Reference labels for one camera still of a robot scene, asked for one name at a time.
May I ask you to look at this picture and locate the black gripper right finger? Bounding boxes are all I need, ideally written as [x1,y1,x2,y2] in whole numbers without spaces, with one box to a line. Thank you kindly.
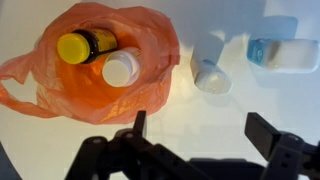
[244,111,320,180]

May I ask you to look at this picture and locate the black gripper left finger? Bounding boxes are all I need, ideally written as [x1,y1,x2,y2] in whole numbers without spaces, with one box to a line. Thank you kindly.
[64,110,214,180]

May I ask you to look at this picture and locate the orange plastic bag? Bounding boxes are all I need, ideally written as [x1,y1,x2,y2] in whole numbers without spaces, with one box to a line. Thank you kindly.
[0,1,181,126]

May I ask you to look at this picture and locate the white bottle with blue label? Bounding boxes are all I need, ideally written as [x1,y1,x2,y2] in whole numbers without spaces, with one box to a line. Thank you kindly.
[189,58,233,96]

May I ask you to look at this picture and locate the plain white bottle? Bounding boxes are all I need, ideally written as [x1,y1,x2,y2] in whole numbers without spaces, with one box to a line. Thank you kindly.
[101,46,144,88]

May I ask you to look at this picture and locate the dark bottle with yellow cap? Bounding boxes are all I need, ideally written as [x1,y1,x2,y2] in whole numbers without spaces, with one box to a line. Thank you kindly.
[56,28,119,66]

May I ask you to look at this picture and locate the blue and white canister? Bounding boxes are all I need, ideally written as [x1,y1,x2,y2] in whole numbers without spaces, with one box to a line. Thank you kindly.
[246,37,320,75]

